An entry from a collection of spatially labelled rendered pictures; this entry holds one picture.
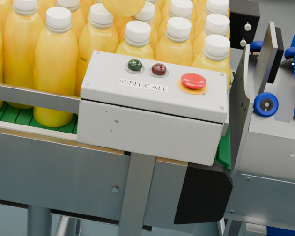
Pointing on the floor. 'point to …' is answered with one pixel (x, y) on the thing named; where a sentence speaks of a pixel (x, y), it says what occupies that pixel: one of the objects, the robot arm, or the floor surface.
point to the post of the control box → (136, 194)
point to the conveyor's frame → (95, 182)
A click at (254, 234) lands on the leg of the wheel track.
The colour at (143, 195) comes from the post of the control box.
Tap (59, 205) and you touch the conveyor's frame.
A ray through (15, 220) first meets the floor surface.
